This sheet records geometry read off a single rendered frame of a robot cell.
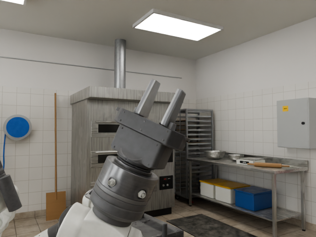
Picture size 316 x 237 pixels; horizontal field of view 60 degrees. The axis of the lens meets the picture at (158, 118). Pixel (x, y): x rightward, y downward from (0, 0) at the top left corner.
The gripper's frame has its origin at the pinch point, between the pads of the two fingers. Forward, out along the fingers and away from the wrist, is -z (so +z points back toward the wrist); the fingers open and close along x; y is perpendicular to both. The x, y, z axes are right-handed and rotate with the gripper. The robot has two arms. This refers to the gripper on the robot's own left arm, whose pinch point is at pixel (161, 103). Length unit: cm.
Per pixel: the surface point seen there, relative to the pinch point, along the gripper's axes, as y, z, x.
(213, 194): 445, 82, 51
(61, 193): 324, 175, 251
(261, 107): 445, -87, 35
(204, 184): 457, 76, 74
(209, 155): 447, 24, 83
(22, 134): 272, 108, 327
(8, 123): 255, 100, 343
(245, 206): 402, 68, -4
